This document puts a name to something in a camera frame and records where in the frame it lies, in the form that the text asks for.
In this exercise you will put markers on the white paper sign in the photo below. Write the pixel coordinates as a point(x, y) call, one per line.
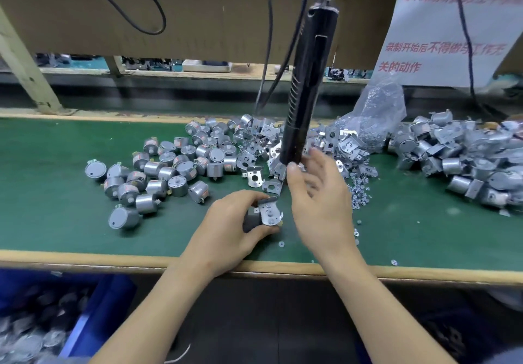
point(458, 33)

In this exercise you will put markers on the scatter of small silver screws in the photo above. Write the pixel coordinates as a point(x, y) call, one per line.
point(359, 192)

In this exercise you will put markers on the brown back panel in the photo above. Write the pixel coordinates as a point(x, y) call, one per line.
point(204, 25)

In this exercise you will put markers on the silver round motor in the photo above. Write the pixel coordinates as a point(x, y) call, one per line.
point(252, 219)

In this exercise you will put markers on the green bench mat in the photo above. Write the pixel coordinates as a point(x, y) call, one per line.
point(41, 221)

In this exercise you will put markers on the heap of grey binned motors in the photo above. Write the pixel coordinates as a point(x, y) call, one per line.
point(33, 335)

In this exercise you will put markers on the blue plastic bin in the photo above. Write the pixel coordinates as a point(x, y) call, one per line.
point(106, 311)

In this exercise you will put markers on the person's right forearm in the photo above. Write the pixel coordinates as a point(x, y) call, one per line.
point(384, 315)

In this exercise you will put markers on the small clear plastic bag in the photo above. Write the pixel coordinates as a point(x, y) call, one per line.
point(376, 110)

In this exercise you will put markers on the dark blue crate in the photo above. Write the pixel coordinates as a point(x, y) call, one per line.
point(458, 335)

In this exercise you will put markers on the person's right hand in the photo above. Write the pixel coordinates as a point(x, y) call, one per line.
point(323, 208)

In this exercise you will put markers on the pile of metal brackets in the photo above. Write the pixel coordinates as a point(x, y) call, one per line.
point(253, 143)

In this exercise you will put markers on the silver metal bracket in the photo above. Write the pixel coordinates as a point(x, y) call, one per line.
point(271, 213)

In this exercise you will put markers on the person's left forearm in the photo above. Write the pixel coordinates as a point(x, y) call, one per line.
point(159, 319)

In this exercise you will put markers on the pile of assembled motors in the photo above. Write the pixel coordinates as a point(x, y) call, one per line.
point(466, 159)

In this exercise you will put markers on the person's left hand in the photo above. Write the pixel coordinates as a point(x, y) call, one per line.
point(225, 233)

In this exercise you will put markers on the slanted wooden post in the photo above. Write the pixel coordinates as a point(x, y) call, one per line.
point(29, 74)

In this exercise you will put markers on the pile of silver motors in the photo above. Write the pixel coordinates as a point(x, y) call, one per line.
point(159, 180)

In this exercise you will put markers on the black electric screwdriver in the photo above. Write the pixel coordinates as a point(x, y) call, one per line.
point(310, 65)

